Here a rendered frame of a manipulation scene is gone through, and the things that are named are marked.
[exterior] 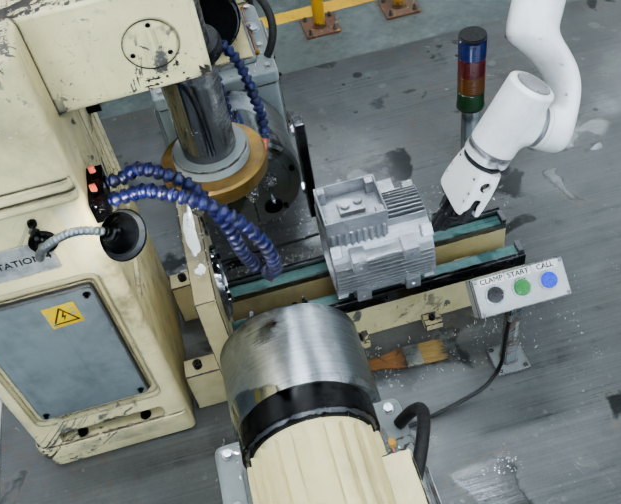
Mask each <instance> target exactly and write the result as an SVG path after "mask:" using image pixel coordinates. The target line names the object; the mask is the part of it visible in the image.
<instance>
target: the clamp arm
mask: <svg viewBox="0 0 621 504"><path fill-rule="evenodd" d="M291 119H292V124H293V125H291V126H290V130H291V133H292V136H295V140H296V145H297V151H298V156H299V161H300V167H301V172H302V177H303V183H301V187H302V190H303V193H306V198H307V204H308V209H309V212H310V215H311V217H315V216H316V211H315V207H314V204H315V201H314V195H313V189H316V187H315V181H314V175H313V170H312V164H311V158H310V152H309V147H308V141H307V135H306V129H305V124H304V121H303V118H302V116H301V115H297V116H294V117H292V118H291Z"/></svg>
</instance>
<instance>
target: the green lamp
mask: <svg viewBox="0 0 621 504"><path fill-rule="evenodd" d="M484 93H485V89H484V91H483V93H481V94H480V95H478V96H473V97H468V96H464V95H462V94H460V93H459V92H458V90H457V105H458V107H459V108H460V109H461V110H463V111H466V112H474V111H477V110H479V109H481V108H482V107H483V105H484Z"/></svg>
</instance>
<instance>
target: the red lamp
mask: <svg viewBox="0 0 621 504"><path fill-rule="evenodd" d="M485 72H486V57H485V58H484V59H483V60H482V61H479V62H476V63H467V62H464V61H462V60H460V59H459V57H458V75H459V76H460V77H461V78H463V79H466V80H476V79H479V78H481V77H483V76H484V75H485Z"/></svg>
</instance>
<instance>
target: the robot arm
mask: <svg viewBox="0 0 621 504"><path fill-rule="evenodd" d="M565 3H566V0H511V4H510V9H509V13H508V17H507V22H506V37H507V39H508V41H509V42H510V43H511V44H512V45H513V46H514V47H516V48H517V49H518V50H520V51H521V52H522V53H523V54H525V55H526V56H527V57H528V58H529V59H530V60H531V61H532V62H533V63H534V64H535V66H536V67H537V68H538V70H539V72H540V74H541V76H542V78H543V81H544V82H543V81H542V80H541V79H539V78H538V77H536V76H534V75H532V74H530V73H527V72H524V71H513V72H511V73H510V74H509V75H508V77H507V79H506V80H505V82H504V83H503V85H502V86H501V88H500V90H499V91H498V93H497V94H496V96H495V97H494V99H493V101H492V102H491V104H490V105H489V107H488V108H487V110H486V112H485V113H484V115H483V116H482V118H481V119H480V121H479V123H478V124H477V126H476V127H475V129H474V130H473V132H472V133H471V135H470V137H469V138H468V140H467V141H466V143H465V147H464V148H463V149H462V150H461V151H460V152H459V153H458V154H457V156H456V157H455V158H454V159H453V161H452V162H451V163H450V165H449V166H448V168H447V169H446V171H445V173H444V174H443V176H442V178H441V187H442V191H443V198H442V200H441V202H440V204H439V207H440V209H439V210H438V211H437V213H436V214H435V216H434V217H433V219H432V221H431V223H432V227H433V230H441V231H446V230H447V229H448V227H449V226H450V224H451V223H452V221H453V220H454V219H455V218H457V220H458V221H459V222H460V223H463V224H467V222H468V220H469V218H470V216H471V214H472V215H473V216H474V217H478V216H479V215H480V214H481V212H482V211H483V210H484V208H485V206H486V205H487V203H488V202H489V200H490V198H491V196H492V195H493V193H494V191H495V189H496V187H497V185H498V182H499V180H500V177H501V174H500V172H501V171H502V170H505V169H506V168H507V166H508V165H509V163H510V162H511V160H512V159H513V158H514V156H515V155H516V153H517V152H518V151H519V150H520V149H521V148H523V147H530V148H534V149H537V150H540V151H544V152H548V153H557V152H560V151H562V150H563V149H565V148H566V146H567V145H568V144H569V142H570V140H571V137H572V135H573V132H574V128H575V125H576V120H577V116H578V111H579V105H580V99H581V78H580V73H579V69H578V66H577V63H576V61H575V59H574V57H573V55H572V53H571V51H570V49H569V48H568V46H567V44H566V43H565V41H564V40H563V38H562V35H561V32H560V23H561V19H562V15H563V11H564V7H565ZM454 210H455V211H454Z"/></svg>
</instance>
